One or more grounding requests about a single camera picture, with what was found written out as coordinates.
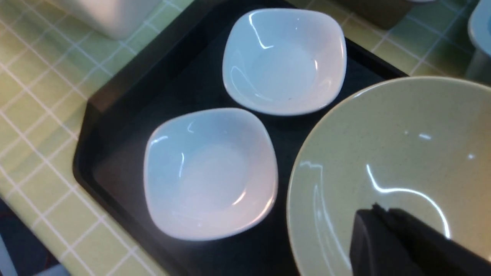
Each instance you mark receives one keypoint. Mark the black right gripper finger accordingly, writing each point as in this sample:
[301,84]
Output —
[395,243]

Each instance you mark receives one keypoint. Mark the beige noodle bowl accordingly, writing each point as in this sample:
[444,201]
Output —
[421,144]

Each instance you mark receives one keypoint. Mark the white square dish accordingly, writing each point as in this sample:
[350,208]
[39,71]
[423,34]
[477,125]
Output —
[210,174]
[284,61]

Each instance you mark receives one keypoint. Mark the grey plastic spoon bin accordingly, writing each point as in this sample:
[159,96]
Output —
[383,13]

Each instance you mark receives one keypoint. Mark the blue plastic chopstick bin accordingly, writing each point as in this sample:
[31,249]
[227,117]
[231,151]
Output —
[479,68]

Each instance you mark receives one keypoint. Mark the large white plastic tub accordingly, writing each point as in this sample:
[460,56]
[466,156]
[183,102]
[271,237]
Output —
[116,19]

